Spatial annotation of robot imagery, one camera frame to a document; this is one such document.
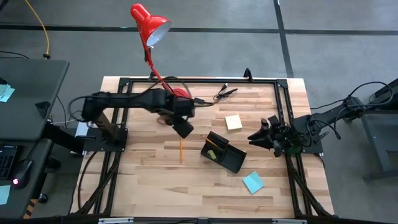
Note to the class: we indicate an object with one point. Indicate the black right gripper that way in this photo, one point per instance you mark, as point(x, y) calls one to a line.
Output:
point(281, 137)

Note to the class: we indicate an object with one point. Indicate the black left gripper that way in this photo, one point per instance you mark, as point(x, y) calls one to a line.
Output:
point(183, 107)

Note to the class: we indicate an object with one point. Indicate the yellow sticky note pad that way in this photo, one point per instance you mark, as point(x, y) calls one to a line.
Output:
point(233, 122)

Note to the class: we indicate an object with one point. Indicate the black mesh desk organizer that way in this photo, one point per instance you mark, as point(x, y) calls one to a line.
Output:
point(233, 158)

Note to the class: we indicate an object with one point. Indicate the orange pencil with eraser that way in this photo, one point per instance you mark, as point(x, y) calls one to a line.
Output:
point(213, 143)
point(181, 151)

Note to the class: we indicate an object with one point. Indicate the blue sticky note pad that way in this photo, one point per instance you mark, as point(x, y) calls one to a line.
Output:
point(253, 183)

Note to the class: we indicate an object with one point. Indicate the green eraser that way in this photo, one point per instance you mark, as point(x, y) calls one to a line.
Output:
point(212, 154)

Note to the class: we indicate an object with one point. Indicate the red desk lamp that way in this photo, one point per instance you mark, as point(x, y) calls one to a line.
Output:
point(150, 25)

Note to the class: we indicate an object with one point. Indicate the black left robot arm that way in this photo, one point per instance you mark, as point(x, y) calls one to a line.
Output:
point(124, 101)

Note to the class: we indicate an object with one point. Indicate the white paper label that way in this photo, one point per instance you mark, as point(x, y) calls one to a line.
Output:
point(81, 129)

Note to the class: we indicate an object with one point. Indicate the grey metal stand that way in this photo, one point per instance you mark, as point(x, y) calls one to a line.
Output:
point(381, 140)

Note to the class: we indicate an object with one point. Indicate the dark grey desk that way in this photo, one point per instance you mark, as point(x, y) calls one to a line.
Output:
point(31, 93)

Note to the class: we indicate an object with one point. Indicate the black computer mouse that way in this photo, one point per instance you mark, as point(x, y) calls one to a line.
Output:
point(21, 174)

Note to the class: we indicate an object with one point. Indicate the light blue paper note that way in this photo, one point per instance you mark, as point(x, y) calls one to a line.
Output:
point(3, 194)
point(6, 93)

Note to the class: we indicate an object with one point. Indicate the black keyboard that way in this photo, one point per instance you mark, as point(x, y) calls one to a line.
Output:
point(7, 161)

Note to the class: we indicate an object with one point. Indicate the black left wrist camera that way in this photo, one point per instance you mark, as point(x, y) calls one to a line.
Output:
point(183, 129)

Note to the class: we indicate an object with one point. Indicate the black aluminium table frame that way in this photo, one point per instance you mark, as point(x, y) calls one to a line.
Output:
point(202, 80)

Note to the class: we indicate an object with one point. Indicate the silver metal bracket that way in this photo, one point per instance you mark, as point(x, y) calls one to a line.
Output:
point(289, 221)
point(115, 220)

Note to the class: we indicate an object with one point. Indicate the black triangular bracket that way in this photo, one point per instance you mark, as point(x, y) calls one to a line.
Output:
point(43, 109)

